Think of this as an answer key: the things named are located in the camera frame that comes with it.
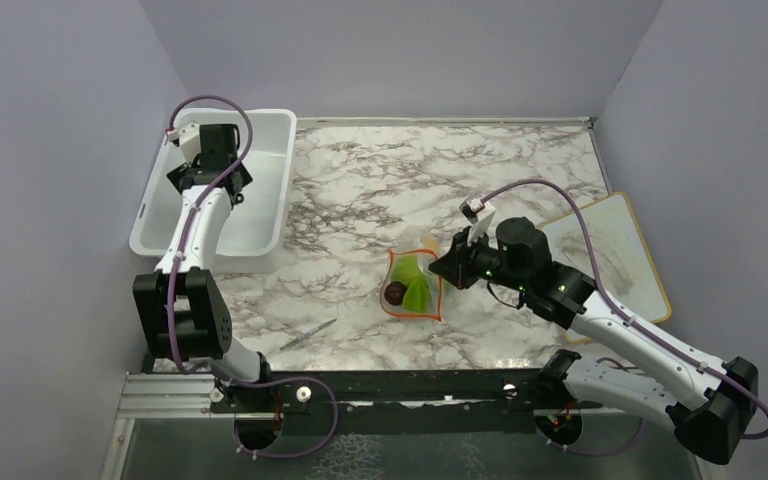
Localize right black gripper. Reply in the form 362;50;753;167
429;225;530;292

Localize clear zip bag orange zipper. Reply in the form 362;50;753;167
378;235;446;322

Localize green star fruit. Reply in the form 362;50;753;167
402;278;432;314

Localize dark red fig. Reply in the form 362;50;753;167
383;281;407;306

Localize orange wrinkled fruit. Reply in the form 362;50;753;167
420;237;440;255

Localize green cabbage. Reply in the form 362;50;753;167
390;254;425;287

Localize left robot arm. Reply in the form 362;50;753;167
132;123;275;411

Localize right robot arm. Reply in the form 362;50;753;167
429;217;759;465

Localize white plastic bin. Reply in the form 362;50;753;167
129;109;297;274

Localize green pen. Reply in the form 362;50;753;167
279;318;337;351

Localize white cutting board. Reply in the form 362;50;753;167
540;192;672;324

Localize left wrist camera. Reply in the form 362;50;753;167
165;122;202;166

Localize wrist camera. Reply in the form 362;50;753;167
165;122;202;166
460;195;496;246

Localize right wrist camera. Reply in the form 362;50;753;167
460;195;496;246

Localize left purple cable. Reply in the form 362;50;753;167
165;95;340;460

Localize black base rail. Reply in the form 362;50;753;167
210;368;598;438

